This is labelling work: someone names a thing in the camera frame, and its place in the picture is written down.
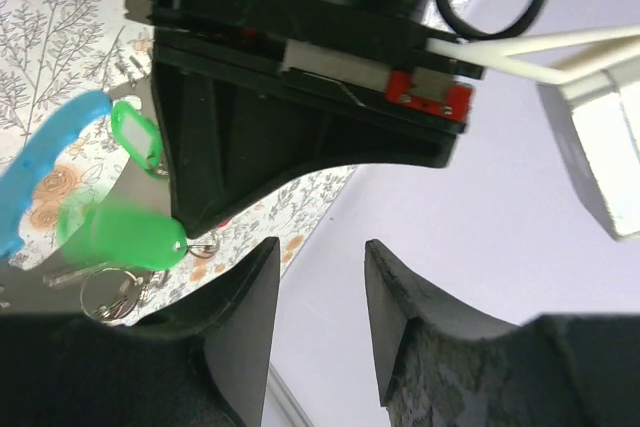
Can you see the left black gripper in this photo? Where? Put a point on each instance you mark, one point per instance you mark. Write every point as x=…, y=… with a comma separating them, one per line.
x=252, y=94

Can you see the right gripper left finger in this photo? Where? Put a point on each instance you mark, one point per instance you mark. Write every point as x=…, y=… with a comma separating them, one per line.
x=201, y=361

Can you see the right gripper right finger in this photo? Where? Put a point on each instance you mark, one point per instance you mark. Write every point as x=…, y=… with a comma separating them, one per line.
x=441, y=362

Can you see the green key tag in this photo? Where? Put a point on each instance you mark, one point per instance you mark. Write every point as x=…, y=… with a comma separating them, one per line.
x=137, y=134
x=122, y=233

